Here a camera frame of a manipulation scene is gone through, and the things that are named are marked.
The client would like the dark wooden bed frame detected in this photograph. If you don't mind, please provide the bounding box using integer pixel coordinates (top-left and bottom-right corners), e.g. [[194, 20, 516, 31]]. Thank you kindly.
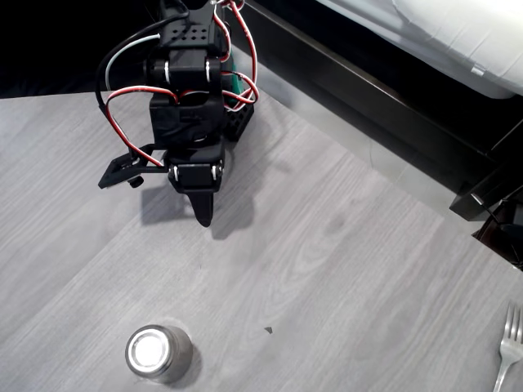
[[239, 0, 523, 224]]

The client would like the green circuit board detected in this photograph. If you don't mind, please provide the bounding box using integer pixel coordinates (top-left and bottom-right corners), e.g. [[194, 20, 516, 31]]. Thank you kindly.
[[222, 55, 254, 105]]

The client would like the black camera cable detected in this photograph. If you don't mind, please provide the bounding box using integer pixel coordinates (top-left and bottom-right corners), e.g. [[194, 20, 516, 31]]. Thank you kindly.
[[94, 10, 191, 160]]

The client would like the red white servo cable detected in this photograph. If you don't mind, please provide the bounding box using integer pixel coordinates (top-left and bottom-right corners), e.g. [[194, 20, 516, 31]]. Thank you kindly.
[[105, 84, 180, 169], [211, 0, 260, 113]]

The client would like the silver metal fork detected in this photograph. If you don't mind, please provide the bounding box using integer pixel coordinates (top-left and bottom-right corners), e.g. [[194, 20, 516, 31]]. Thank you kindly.
[[491, 301, 523, 392]]

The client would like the shiny steel cup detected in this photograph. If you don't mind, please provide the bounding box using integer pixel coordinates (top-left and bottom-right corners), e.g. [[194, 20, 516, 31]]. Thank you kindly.
[[124, 323, 194, 385]]

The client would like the white mattress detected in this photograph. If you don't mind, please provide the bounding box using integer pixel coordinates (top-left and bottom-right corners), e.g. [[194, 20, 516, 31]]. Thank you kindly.
[[316, 0, 523, 100]]

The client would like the black perforated arm base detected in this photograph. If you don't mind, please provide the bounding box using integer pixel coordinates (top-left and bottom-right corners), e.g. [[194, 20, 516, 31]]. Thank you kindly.
[[223, 101, 256, 143]]

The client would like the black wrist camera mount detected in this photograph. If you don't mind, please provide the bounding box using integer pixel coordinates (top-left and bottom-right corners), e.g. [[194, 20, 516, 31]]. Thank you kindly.
[[97, 143, 169, 190]]

